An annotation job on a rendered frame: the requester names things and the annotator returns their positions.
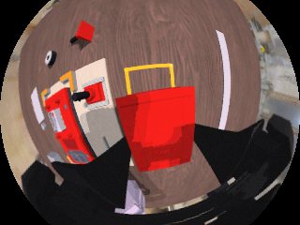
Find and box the yellow rectangular outline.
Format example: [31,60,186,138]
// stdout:
[124,64,175,95]

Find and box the white flat strip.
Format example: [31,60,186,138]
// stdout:
[217,31,232,130]

